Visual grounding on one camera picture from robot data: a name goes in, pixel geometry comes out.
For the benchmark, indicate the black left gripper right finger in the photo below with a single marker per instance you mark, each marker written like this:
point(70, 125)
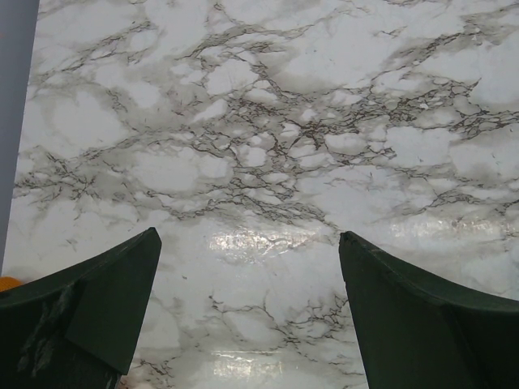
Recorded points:
point(418, 330)

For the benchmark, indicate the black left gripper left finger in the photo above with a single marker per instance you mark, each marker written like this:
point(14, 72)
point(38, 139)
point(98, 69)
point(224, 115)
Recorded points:
point(79, 327)

